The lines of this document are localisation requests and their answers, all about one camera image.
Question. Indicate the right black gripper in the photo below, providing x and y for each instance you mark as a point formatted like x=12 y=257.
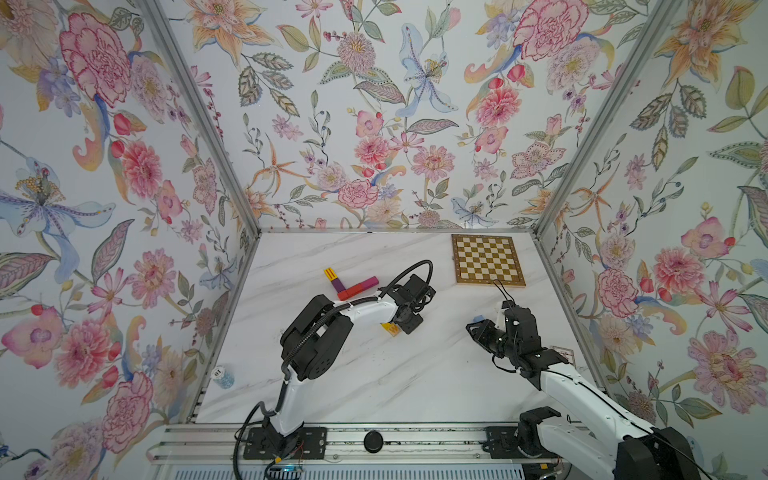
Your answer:
x=482 y=333

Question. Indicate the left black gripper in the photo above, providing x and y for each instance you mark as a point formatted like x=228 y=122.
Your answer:
x=410 y=327

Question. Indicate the magenta rectangular block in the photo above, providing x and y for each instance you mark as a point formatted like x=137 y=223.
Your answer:
x=369 y=283

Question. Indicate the red rectangular block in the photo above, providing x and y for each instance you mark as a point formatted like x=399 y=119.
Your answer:
x=350 y=292

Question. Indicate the purple rectangular block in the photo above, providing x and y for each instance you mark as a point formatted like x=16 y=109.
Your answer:
x=338 y=285

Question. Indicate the yellow striped block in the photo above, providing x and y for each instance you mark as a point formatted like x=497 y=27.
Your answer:
x=331 y=274

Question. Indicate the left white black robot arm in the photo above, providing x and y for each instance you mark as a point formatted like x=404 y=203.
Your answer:
x=310 y=347

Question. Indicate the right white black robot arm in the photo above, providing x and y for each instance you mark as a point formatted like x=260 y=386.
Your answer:
x=593 y=433

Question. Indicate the wooden chessboard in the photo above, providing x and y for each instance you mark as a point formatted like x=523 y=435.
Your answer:
x=484 y=259

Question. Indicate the playing card box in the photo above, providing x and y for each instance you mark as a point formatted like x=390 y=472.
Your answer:
x=567 y=353

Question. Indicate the black round knob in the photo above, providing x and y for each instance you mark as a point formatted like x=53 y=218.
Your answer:
x=373 y=442

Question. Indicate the aluminium mounting rail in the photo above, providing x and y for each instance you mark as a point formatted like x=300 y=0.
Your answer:
x=430 y=443

